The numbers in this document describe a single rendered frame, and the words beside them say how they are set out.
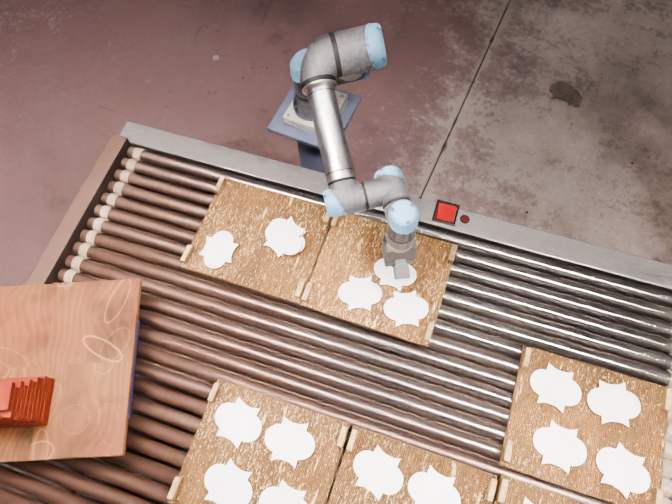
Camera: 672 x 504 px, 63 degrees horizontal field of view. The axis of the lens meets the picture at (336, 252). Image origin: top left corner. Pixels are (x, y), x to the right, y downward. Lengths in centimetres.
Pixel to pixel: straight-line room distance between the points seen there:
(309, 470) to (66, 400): 70
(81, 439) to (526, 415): 122
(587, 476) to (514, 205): 164
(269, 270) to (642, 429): 117
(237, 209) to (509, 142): 179
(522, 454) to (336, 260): 78
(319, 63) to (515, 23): 241
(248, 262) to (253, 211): 18
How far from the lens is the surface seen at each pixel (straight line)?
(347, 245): 179
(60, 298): 184
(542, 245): 190
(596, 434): 176
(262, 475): 165
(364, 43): 154
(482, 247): 185
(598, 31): 390
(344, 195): 143
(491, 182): 306
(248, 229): 185
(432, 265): 177
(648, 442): 181
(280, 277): 176
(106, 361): 172
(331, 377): 168
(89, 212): 207
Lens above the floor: 256
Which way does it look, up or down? 66 degrees down
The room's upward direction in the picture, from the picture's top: 6 degrees counter-clockwise
